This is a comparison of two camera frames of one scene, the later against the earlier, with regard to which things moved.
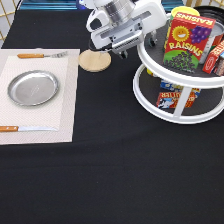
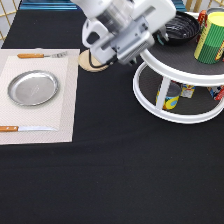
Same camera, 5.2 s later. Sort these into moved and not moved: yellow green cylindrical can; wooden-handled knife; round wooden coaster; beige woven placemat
Moved: yellow green cylindrical can
Not moved: round wooden coaster; beige woven placemat; wooden-handled knife
